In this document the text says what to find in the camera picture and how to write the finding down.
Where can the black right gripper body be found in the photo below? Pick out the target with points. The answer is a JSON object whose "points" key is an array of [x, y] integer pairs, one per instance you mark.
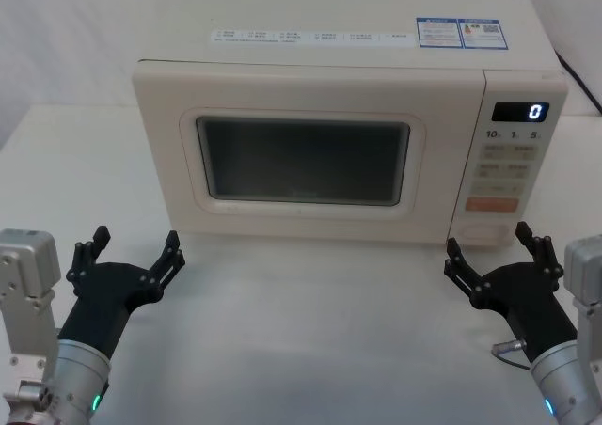
{"points": [[522, 298]]}

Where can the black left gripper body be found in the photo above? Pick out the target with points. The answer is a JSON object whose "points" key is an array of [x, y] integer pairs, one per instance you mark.
{"points": [[106, 293]]}

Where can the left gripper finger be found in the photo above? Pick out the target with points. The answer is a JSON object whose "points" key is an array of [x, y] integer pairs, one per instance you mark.
{"points": [[167, 262], [84, 256]]}

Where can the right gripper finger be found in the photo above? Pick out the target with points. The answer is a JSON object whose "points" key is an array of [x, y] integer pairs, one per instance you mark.
{"points": [[463, 272], [541, 253]]}

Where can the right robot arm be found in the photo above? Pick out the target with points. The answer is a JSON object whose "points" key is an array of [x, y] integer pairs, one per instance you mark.
{"points": [[581, 312]]}

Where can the white table cloth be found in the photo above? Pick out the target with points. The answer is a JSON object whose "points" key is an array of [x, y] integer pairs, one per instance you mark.
{"points": [[305, 331]]}

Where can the cream microwave oven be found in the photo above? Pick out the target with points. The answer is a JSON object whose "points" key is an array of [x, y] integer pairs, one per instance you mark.
{"points": [[305, 86]]}

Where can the white curtain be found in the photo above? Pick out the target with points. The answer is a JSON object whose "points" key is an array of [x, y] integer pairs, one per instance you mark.
{"points": [[117, 16]]}

